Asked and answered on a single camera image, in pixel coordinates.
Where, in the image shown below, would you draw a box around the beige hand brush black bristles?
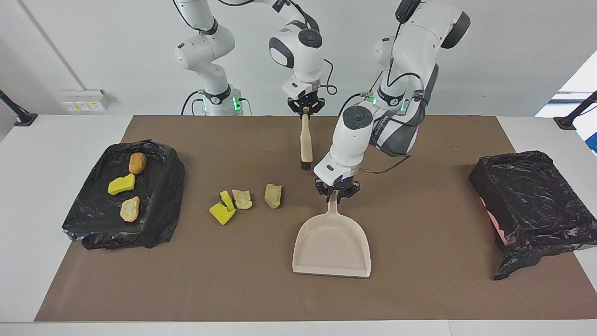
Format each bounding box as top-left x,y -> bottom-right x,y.
300,108 -> 314,171

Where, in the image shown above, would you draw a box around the beige plastic dustpan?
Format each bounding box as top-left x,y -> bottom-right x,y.
292,189 -> 372,279

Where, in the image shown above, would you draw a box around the beige sponge chunk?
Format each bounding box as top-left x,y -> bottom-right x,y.
119,196 -> 141,223
231,189 -> 254,210
264,183 -> 283,210

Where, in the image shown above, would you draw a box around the yellow green scouring sponge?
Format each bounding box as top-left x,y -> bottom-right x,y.
208,189 -> 236,226

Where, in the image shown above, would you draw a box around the brown sponge lump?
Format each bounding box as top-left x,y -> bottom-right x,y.
128,152 -> 148,175

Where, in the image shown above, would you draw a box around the yellow sponge piece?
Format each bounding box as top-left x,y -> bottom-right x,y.
107,173 -> 137,196

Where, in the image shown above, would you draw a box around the flat bin black bag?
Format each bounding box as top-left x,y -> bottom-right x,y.
62,139 -> 186,251

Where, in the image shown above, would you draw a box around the pink bin black bag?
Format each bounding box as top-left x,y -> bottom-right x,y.
468,150 -> 597,281

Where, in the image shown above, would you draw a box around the brown table mat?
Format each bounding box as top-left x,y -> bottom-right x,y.
35,115 -> 597,322

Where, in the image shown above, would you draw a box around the black clamp stand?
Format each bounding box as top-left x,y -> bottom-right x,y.
553,91 -> 597,131
0,89 -> 38,127

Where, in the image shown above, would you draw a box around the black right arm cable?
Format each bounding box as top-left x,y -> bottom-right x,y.
217,0 -> 338,97

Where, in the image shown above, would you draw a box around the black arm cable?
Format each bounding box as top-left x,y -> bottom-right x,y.
217,0 -> 338,97
361,70 -> 427,175

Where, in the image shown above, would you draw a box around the black left base cable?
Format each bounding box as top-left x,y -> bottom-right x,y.
339,92 -> 374,116

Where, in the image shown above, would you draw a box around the black base cable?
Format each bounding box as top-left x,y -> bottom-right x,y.
181,90 -> 206,116
339,92 -> 374,116

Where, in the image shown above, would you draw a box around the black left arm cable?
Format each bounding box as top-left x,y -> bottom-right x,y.
361,70 -> 427,175

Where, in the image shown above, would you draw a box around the black right base cable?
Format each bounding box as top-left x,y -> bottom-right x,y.
181,90 -> 206,116

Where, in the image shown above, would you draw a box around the white wall power outlet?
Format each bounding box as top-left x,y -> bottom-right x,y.
62,89 -> 111,113

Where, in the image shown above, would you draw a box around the white wall cable conduit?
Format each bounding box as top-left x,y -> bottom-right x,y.
18,0 -> 85,91

